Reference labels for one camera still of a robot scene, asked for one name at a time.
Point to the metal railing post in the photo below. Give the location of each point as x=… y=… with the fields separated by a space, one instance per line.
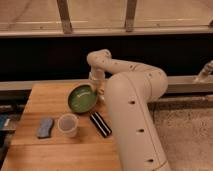
x=64 y=16
x=130 y=15

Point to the right metal railing post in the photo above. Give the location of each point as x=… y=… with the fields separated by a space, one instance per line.
x=130 y=15

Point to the grey pipe fitting at right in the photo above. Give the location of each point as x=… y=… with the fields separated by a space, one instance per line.
x=206 y=71

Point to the blue sponge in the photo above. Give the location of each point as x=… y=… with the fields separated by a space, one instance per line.
x=45 y=127

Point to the translucent plastic cup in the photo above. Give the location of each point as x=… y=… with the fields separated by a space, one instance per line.
x=68 y=125

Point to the black white striped case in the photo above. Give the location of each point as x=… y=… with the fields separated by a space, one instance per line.
x=100 y=124

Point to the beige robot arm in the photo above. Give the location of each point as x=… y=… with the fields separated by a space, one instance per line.
x=129 y=87

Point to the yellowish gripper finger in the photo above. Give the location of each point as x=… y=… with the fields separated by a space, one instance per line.
x=100 y=91

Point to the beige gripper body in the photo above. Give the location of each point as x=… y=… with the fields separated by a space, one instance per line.
x=97 y=77

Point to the white squeeze bottle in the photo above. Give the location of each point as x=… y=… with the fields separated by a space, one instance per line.
x=101 y=98

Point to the left metal railing post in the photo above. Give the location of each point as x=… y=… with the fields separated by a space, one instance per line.
x=64 y=16

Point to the green ceramic bowl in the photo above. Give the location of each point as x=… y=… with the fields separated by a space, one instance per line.
x=82 y=99

